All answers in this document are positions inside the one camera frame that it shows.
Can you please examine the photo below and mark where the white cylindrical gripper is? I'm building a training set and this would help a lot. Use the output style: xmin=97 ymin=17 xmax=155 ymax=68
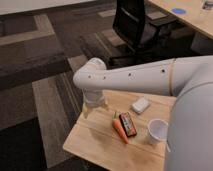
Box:
xmin=82 ymin=90 xmax=109 ymax=118

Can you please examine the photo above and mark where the orange carrot-like pepper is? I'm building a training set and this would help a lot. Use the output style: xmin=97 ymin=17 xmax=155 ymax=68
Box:
xmin=112 ymin=113 xmax=128 ymax=143

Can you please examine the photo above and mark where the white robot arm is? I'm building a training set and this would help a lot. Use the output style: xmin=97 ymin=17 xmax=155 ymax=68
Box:
xmin=73 ymin=55 xmax=213 ymax=171

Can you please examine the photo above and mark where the white ceramic cup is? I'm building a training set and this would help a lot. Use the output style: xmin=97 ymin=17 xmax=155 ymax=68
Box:
xmin=147 ymin=119 xmax=169 ymax=145

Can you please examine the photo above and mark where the dark red snack bar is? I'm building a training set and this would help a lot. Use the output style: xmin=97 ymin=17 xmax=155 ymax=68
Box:
xmin=119 ymin=113 xmax=137 ymax=137

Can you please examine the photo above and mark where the white rectangular sponge block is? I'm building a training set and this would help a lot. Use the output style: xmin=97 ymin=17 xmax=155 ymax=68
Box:
xmin=131 ymin=97 xmax=150 ymax=114

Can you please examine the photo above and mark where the black office chair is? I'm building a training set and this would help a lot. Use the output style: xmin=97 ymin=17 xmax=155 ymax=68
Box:
xmin=113 ymin=0 xmax=177 ymax=56

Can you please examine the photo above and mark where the blue round disc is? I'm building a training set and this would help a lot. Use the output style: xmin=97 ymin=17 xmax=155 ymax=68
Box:
xmin=171 ymin=8 xmax=186 ymax=14

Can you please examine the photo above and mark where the light wooden desk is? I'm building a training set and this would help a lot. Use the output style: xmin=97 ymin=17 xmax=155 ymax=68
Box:
xmin=148 ymin=0 xmax=213 ymax=39

